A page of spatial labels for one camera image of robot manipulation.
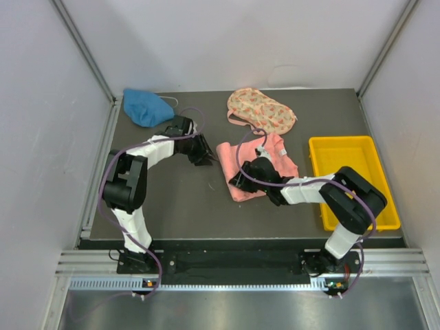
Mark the yellow plastic tray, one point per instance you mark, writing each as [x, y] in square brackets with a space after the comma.
[329, 154]

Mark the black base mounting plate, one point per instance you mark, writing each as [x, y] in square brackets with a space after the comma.
[248, 267]

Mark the pink t shirt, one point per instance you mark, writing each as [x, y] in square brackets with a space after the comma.
[232, 158]

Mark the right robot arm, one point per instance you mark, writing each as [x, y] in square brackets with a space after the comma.
[351, 198]

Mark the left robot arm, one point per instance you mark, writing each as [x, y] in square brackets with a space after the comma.
[124, 185]

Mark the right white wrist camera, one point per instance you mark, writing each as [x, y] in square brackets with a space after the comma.
[262, 152]

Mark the floral patterned cloth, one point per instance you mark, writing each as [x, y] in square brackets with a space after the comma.
[250, 107]

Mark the blue cloth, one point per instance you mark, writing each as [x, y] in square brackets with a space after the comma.
[147, 109]

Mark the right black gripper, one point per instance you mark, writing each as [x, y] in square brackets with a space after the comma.
[241, 182]

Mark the slotted cable duct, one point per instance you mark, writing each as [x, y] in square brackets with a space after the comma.
[145, 285]

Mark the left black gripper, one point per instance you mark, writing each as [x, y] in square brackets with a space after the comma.
[204, 154]

